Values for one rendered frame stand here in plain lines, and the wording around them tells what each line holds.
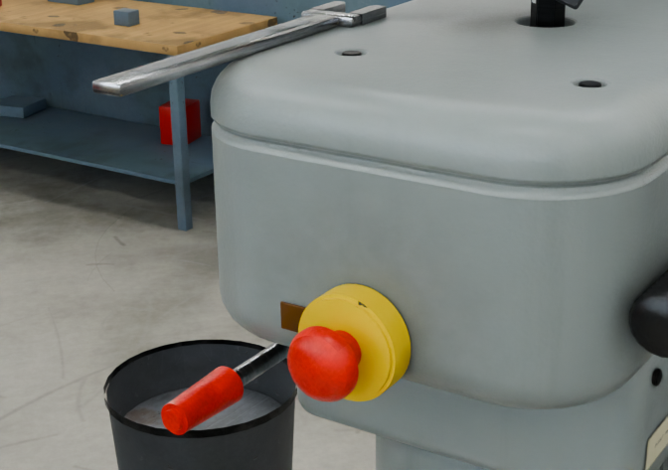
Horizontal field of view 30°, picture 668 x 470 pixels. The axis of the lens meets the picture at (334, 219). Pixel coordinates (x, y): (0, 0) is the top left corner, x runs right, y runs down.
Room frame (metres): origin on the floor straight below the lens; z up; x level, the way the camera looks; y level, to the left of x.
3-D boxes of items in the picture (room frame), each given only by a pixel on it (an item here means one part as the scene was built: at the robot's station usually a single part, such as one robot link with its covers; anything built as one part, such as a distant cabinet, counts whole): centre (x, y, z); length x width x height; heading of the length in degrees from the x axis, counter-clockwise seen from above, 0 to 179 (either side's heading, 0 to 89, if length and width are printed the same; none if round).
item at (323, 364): (0.57, 0.00, 1.76); 0.04 x 0.03 x 0.04; 57
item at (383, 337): (0.59, -0.01, 1.76); 0.06 x 0.02 x 0.06; 57
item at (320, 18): (0.71, 0.05, 1.89); 0.24 x 0.04 x 0.01; 147
